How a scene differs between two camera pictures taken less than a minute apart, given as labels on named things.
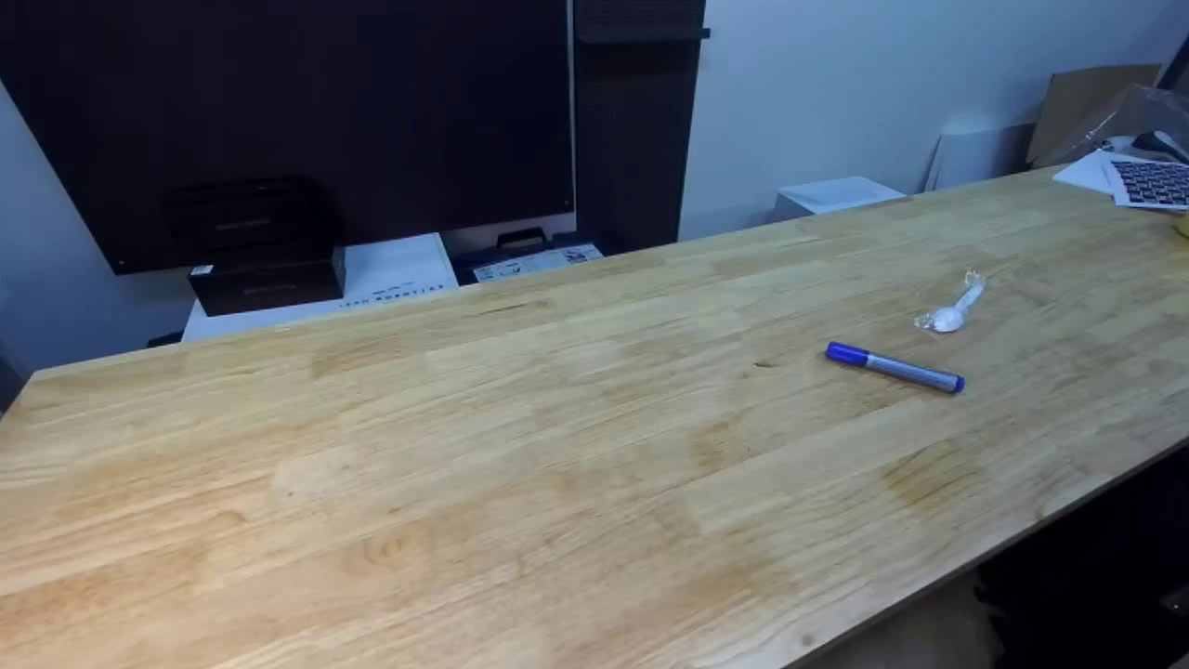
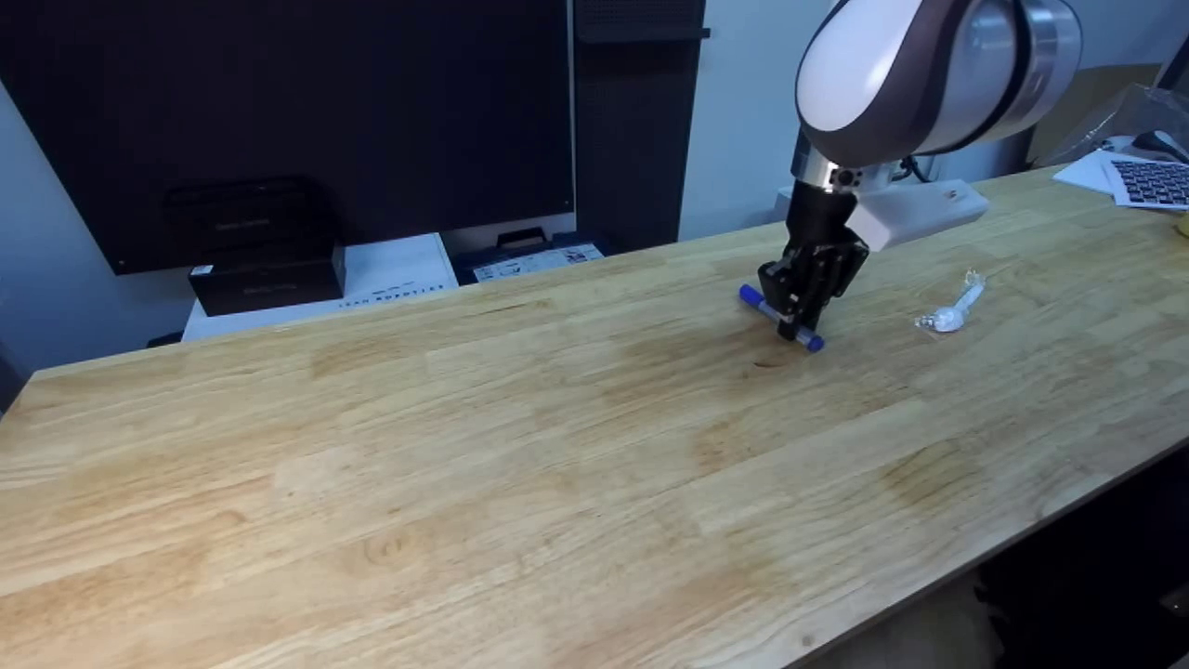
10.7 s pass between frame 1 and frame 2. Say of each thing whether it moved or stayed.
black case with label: stayed
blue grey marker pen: moved
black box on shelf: stayed
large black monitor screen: stayed
